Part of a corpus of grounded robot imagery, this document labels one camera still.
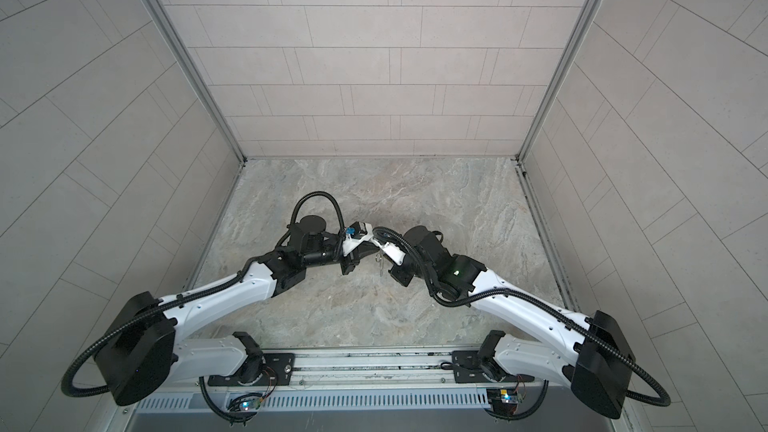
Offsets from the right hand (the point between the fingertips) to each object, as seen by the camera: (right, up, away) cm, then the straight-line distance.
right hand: (385, 257), depth 75 cm
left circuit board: (-29, -29, -11) cm, 42 cm away
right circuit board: (+27, -31, -7) cm, 42 cm away
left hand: (0, +3, 0) cm, 3 cm away
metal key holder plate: (-1, 0, -3) cm, 3 cm away
